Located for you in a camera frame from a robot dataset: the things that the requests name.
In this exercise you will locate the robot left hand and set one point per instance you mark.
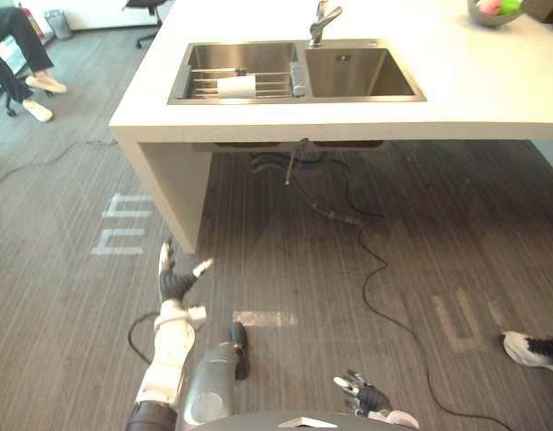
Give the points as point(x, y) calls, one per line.
point(170, 284)

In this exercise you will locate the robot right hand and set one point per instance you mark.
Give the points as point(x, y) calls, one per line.
point(367, 398)

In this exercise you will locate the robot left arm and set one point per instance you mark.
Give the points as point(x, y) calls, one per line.
point(162, 359)

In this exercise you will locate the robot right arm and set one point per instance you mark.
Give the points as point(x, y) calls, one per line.
point(395, 418)

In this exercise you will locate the white paper cup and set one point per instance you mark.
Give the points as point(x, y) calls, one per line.
point(237, 86)

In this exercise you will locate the metal sink drying rack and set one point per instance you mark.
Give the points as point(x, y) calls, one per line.
point(240, 83)

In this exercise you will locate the stainless steel double sink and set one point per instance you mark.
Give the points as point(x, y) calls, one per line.
point(299, 72)

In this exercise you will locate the chrome sink faucet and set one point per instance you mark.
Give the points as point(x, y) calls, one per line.
point(320, 24)

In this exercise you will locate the robot grey torso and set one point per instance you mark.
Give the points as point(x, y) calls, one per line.
point(299, 422)

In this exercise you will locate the robot dark foot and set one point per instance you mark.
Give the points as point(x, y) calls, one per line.
point(239, 350)

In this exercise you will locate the robot silver leg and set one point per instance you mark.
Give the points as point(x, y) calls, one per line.
point(211, 386)

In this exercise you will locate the person's white black shoe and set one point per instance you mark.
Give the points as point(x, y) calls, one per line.
point(534, 351)

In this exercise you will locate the white kitchen island counter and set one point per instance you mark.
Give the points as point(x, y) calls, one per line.
point(348, 112)

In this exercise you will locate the black office chair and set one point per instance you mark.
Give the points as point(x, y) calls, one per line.
point(148, 15)

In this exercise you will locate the person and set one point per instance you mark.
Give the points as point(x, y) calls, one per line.
point(23, 58)

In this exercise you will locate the grey waste bin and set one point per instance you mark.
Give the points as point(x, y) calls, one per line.
point(57, 23)

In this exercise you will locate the grey fruit bowl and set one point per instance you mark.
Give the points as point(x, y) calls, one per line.
point(494, 11)

